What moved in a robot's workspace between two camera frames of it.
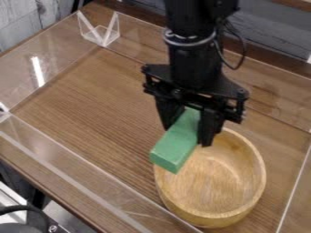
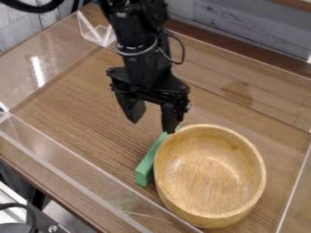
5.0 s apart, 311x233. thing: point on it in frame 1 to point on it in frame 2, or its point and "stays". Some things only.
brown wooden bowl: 218,185 stays
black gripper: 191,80 to 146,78
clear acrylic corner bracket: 102,35 stays
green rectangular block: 178,142 to 143,172
